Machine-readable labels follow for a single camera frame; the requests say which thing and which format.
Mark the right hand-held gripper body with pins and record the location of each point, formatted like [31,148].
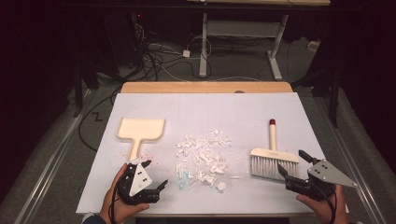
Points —
[323,174]

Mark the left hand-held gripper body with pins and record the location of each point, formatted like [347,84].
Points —
[138,180]

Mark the cream brush with red cap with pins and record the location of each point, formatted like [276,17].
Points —
[273,154]

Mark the cream plastic dustpan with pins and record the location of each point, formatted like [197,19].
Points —
[140,129]

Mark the person's right hand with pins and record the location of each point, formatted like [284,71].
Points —
[325,211]

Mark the person's left hand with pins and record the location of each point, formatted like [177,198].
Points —
[109,205]

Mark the light blue paper scrap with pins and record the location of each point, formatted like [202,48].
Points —
[183,181]

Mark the pile of white paper scraps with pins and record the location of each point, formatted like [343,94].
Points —
[202,155]

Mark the black stand leg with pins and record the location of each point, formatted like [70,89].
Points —
[334,102]
[77,93]

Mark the white table mat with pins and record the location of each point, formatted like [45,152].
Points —
[218,112]

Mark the wooden table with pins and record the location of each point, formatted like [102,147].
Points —
[202,87]

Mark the beige power strip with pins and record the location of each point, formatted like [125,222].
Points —
[313,46]

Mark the white power adapter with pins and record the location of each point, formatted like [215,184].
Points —
[186,53]

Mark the metal floor rail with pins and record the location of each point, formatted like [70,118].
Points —
[351,161]
[53,161]

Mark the white desk frame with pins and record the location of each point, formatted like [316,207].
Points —
[243,28]

